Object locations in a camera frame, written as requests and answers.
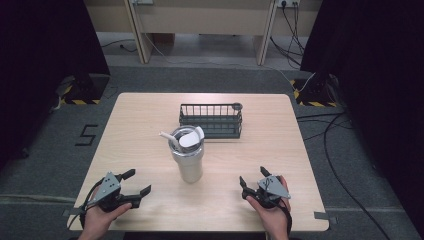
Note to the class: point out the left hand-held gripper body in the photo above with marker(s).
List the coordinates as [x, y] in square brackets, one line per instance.
[107, 186]

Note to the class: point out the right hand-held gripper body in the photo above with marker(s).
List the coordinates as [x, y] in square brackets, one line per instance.
[271, 187]

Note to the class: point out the steel tumbler with white straw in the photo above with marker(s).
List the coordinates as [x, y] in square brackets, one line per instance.
[190, 160]

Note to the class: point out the person's right hand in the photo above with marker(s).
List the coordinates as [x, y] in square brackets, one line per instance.
[275, 221]

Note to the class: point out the person's left hand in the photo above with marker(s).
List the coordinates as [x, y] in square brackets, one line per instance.
[96, 221]

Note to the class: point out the grey tape strip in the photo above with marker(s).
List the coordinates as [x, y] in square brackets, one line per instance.
[325, 217]
[71, 212]

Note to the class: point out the black stand base striped tape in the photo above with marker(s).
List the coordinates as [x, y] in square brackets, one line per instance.
[313, 95]
[85, 90]

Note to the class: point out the black curtain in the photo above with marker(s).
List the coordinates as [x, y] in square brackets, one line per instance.
[376, 66]
[40, 66]

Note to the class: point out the beige wooden desk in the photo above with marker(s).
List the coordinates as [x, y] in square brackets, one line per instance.
[206, 18]

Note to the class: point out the white wall socket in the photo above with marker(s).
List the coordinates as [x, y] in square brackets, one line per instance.
[288, 2]

